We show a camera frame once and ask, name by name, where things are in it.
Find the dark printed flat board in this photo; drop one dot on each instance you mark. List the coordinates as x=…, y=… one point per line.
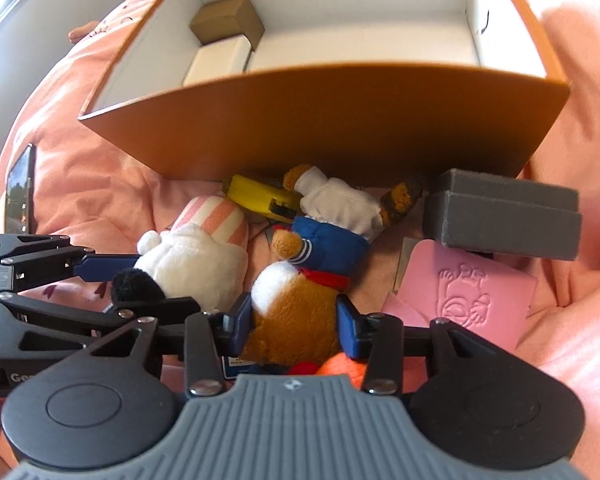
x=21, y=190

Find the grey box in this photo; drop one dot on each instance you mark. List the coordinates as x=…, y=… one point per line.
x=500, y=220

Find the small brown cardboard box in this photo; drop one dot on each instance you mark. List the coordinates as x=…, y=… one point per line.
x=225, y=22

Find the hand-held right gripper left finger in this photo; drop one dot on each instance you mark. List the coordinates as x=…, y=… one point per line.
x=242, y=321

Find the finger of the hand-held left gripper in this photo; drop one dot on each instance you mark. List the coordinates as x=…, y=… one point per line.
x=170, y=307
x=105, y=266

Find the orange cardboard box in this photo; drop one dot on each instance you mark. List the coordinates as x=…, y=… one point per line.
x=330, y=120

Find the bear plush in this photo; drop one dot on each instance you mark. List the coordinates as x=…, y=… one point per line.
x=340, y=205

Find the blue and white card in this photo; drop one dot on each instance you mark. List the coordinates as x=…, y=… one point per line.
x=231, y=367

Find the small white box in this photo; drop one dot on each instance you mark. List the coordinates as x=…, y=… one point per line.
x=215, y=60

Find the red fabric item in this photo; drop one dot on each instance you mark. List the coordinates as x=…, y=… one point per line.
x=340, y=365

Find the white black pink-striped plush toy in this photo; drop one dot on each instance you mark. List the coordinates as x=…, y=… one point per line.
x=190, y=260

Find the pink printed blanket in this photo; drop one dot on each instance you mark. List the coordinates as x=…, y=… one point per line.
x=80, y=110

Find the yellow round toy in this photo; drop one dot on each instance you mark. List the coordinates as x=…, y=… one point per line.
x=252, y=192

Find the brown and white plush toy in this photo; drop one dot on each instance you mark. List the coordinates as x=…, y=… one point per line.
x=295, y=320

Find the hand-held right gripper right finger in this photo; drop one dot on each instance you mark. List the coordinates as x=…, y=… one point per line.
x=347, y=332

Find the pink embossed card holder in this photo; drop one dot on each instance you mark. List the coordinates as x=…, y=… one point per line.
x=460, y=290

